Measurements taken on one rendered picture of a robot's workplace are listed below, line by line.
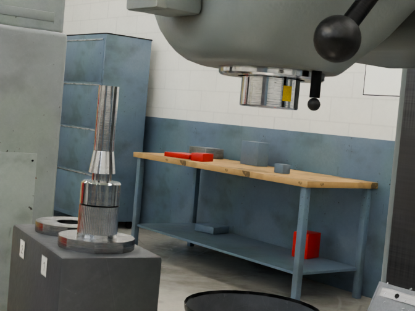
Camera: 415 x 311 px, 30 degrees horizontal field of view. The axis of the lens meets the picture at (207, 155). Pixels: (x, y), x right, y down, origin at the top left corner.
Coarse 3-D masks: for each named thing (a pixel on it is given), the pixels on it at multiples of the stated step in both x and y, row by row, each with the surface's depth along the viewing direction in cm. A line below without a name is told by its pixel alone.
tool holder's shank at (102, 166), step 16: (112, 96) 89; (96, 112) 89; (112, 112) 89; (96, 128) 89; (112, 128) 89; (96, 144) 89; (112, 144) 89; (96, 160) 89; (112, 160) 89; (96, 176) 89
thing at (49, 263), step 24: (24, 240) 96; (48, 240) 92; (72, 240) 87; (96, 240) 87; (120, 240) 89; (24, 264) 96; (48, 264) 86; (72, 264) 83; (96, 264) 84; (120, 264) 86; (144, 264) 87; (24, 288) 95; (48, 288) 86; (72, 288) 83; (96, 288) 85; (120, 288) 86; (144, 288) 87
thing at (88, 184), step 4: (84, 180) 89; (88, 180) 90; (84, 184) 88; (88, 184) 88; (92, 184) 88; (96, 184) 88; (100, 184) 88; (104, 184) 88; (108, 184) 88; (112, 184) 88; (116, 184) 89; (120, 184) 90; (84, 188) 88; (88, 188) 88; (92, 188) 88; (96, 188) 88; (100, 188) 88; (104, 188) 88; (108, 188) 88; (112, 188) 88; (116, 188) 89; (120, 188) 90; (112, 192) 88
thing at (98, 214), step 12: (84, 192) 88; (96, 192) 88; (108, 192) 88; (84, 204) 89; (96, 204) 88; (108, 204) 88; (84, 216) 88; (96, 216) 88; (108, 216) 88; (84, 228) 88; (96, 228) 88; (108, 228) 89
